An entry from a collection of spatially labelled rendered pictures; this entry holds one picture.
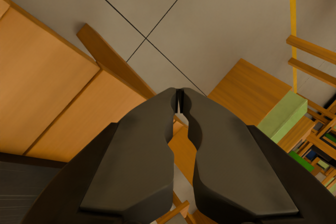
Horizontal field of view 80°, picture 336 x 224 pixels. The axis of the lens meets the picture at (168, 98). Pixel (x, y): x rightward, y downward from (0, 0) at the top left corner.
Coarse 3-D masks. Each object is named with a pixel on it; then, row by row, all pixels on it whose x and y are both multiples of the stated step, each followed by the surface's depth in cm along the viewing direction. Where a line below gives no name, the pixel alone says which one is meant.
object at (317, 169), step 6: (312, 132) 611; (324, 138) 557; (312, 162) 550; (318, 162) 550; (324, 162) 544; (318, 168) 548; (324, 168) 544; (312, 174) 550; (330, 174) 522; (324, 180) 525; (330, 180) 525
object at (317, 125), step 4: (332, 104) 767; (328, 108) 769; (332, 108) 773; (332, 112) 769; (312, 116) 790; (324, 116) 799; (316, 120) 776; (316, 124) 780; (320, 124) 773; (316, 128) 775; (332, 128) 746; (332, 132) 776; (304, 140) 780; (308, 152) 763; (312, 152) 756; (304, 156) 761; (308, 156) 759; (312, 156) 752; (308, 160) 750; (332, 168) 706; (324, 172) 716; (328, 172) 711
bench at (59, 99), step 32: (0, 32) 23; (32, 32) 24; (96, 32) 108; (0, 64) 24; (32, 64) 26; (64, 64) 29; (96, 64) 33; (0, 96) 26; (32, 96) 29; (64, 96) 32; (96, 96) 35; (128, 96) 40; (0, 128) 29; (32, 128) 32; (64, 128) 35; (96, 128) 40; (64, 160) 40
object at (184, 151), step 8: (184, 128) 58; (176, 136) 58; (184, 136) 57; (168, 144) 58; (176, 144) 57; (184, 144) 56; (192, 144) 55; (176, 152) 56; (184, 152) 55; (192, 152) 54; (176, 160) 55; (184, 160) 54; (192, 160) 53; (184, 168) 53; (192, 168) 52; (192, 176) 52; (192, 184) 51
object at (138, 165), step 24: (168, 96) 11; (120, 120) 9; (144, 120) 9; (168, 120) 9; (120, 144) 8; (144, 144) 8; (120, 168) 7; (144, 168) 7; (168, 168) 7; (96, 192) 6; (120, 192) 6; (144, 192) 6; (168, 192) 7; (144, 216) 6
